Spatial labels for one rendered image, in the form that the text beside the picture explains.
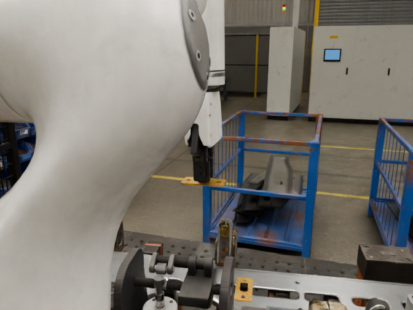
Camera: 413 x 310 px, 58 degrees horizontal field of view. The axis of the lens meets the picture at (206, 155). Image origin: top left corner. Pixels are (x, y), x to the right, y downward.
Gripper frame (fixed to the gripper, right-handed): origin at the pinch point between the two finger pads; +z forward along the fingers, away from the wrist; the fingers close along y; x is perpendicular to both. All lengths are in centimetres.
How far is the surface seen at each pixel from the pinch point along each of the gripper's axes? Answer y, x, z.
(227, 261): -12.2, -7.4, 11.7
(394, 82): 780, -183, 40
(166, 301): -14.0, 3.2, 20.0
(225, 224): 20.1, 0.3, 20.9
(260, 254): 75, -3, 60
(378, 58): 780, -149, -8
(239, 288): 7.0, -6.0, 30.1
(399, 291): 16, -41, 31
